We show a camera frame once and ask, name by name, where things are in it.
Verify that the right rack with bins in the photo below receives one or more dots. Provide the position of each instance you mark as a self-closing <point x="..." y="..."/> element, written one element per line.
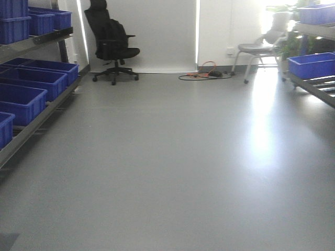
<point x="314" y="73"/>

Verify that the left rack with bins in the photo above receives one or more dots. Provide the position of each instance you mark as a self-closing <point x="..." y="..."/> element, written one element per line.
<point x="30" y="95"/>

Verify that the grey metal chair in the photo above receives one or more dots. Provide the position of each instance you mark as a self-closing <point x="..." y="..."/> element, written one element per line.
<point x="267" y="45"/>

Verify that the rack with bins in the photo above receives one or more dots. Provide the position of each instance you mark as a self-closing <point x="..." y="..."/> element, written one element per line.
<point x="314" y="73"/>
<point x="30" y="95"/>

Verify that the potted green plant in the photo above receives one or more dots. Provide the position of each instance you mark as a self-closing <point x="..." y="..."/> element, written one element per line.
<point x="291" y="46"/>

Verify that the black office chair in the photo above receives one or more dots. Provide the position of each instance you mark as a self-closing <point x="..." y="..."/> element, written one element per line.
<point x="112" y="42"/>

